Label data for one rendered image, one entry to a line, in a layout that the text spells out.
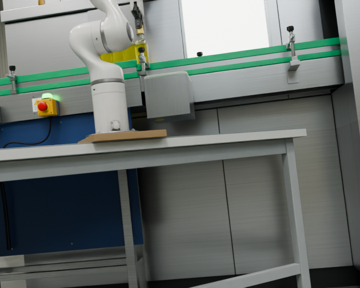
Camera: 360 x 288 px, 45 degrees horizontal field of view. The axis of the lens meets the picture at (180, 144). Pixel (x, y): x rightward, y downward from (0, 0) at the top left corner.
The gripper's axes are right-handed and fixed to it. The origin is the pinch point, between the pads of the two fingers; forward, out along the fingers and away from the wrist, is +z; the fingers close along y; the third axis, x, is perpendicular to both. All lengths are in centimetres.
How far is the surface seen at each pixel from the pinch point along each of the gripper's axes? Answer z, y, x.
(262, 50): 21, 5, 55
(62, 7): -20.2, -13.0, -41.8
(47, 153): 61, 70, -21
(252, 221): 99, -15, 43
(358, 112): 56, 23, 87
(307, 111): 49, -14, 75
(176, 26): -1.1, -11.7, 16.7
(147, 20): -6.2, -11.8, 2.4
